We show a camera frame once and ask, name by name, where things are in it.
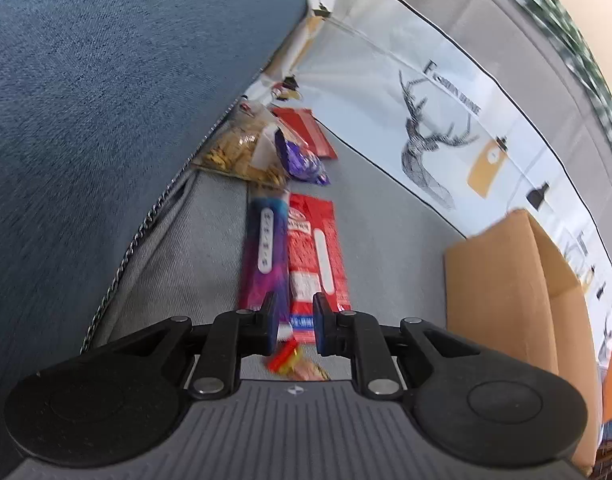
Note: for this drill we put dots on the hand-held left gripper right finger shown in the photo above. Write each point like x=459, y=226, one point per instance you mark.
x=322, y=325

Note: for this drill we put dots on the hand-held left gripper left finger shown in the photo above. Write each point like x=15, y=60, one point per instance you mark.
x=272, y=320

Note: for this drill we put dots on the yellow red snack packet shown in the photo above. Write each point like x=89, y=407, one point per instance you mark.
x=286, y=357

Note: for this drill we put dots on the brown cardboard box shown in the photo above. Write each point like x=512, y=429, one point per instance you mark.
x=496, y=300

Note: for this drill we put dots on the clear bag of golden snacks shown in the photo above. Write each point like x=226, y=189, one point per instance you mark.
x=230, y=147

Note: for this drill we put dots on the long purple snack packet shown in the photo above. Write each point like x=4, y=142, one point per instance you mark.
x=263, y=260

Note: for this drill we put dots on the long red snack packet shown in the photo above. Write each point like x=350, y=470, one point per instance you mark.
x=311, y=260

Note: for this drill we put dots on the deer print grey white cloth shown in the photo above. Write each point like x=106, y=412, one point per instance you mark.
x=436, y=110

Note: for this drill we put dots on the green white checked cloth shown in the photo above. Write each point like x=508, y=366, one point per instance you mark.
x=606, y=110

